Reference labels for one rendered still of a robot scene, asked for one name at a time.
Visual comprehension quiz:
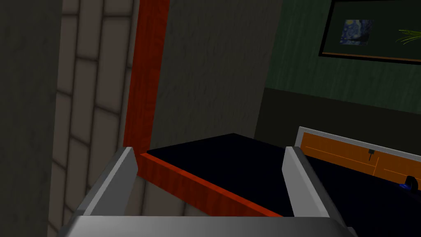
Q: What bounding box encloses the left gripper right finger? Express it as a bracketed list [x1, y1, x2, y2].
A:
[281, 146, 343, 218]

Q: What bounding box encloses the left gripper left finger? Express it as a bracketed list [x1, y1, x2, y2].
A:
[76, 146, 139, 217]

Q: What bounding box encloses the orange cabinet with pale top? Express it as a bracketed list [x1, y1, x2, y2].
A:
[294, 126, 421, 192]

